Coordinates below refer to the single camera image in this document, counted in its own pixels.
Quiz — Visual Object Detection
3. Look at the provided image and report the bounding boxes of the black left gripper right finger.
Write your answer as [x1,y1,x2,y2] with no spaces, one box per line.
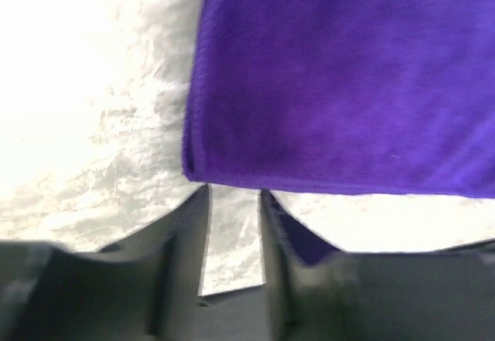
[259,190,494,341]

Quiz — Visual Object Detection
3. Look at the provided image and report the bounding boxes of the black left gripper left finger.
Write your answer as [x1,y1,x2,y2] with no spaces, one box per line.
[1,186,210,340]

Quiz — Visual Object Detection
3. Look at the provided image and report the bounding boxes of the purple towel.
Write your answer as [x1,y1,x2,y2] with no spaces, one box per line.
[183,0,494,198]

